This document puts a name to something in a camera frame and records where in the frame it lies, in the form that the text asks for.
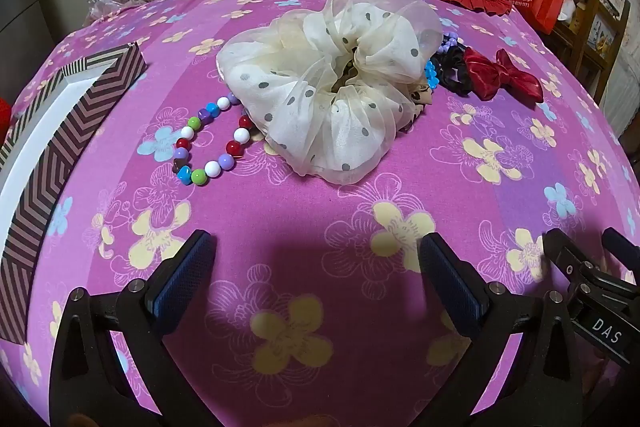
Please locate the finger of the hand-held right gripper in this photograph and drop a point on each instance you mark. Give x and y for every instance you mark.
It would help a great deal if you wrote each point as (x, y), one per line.
(622, 244)
(567, 257)

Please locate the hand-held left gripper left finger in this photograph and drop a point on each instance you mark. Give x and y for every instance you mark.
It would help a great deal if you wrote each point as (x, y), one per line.
(187, 277)

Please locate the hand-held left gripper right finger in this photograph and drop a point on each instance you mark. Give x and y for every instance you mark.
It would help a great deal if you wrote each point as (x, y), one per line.
(450, 279)

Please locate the striped cardboard box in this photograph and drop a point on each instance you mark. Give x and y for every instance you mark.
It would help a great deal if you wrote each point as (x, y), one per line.
(60, 142)

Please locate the black scrunchie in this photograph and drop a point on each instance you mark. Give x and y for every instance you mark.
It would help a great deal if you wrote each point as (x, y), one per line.
(455, 72)

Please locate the cream polka dot scrunchie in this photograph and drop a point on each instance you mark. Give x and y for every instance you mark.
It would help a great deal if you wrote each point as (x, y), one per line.
(310, 72)

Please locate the pink floral bed sheet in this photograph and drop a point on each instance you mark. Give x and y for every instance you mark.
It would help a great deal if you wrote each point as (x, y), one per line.
(350, 212)

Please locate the beige patterned scrunchie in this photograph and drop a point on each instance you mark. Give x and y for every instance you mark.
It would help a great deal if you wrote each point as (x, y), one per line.
(420, 99)

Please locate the red satin bow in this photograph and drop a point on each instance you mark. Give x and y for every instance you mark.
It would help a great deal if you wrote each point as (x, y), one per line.
(515, 79)

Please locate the wooden chair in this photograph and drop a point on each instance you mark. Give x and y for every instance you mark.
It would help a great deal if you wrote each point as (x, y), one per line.
(585, 42)

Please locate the red cloth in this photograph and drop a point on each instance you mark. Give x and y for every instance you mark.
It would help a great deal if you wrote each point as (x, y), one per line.
(4, 114)

